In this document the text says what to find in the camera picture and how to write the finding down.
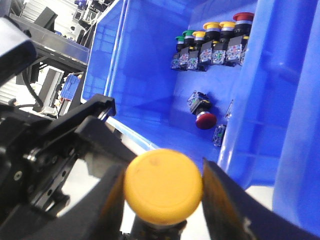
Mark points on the small blue bin background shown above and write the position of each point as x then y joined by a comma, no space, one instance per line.
70,87

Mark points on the loose contact block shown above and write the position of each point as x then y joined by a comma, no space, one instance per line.
218,135

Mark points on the left blue plastic crate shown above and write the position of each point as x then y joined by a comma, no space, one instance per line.
130,60

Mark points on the red button back left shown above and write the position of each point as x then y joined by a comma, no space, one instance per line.
237,45

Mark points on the yellow button back centre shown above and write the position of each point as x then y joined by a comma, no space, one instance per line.
193,63

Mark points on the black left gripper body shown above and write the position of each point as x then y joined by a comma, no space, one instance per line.
37,153

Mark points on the metal workbench background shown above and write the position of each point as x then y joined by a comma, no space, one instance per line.
24,43

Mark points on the fallen red button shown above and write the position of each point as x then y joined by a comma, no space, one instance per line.
200,105

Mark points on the yellow mushroom push button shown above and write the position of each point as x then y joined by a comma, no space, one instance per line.
163,187

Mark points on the right blue plastic crate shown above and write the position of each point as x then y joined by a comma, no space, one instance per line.
296,195

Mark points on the blue plastic crate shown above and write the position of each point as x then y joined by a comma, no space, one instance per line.
130,60
296,195

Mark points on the yellow button far left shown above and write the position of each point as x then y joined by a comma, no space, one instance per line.
212,35

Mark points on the green button right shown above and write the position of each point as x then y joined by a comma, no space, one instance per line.
178,47

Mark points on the green button left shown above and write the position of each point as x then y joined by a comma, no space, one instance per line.
188,43

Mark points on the green button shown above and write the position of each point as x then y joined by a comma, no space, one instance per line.
178,47
188,43

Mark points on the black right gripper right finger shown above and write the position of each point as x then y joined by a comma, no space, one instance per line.
232,214

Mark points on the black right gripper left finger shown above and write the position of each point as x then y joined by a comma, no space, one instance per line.
98,216

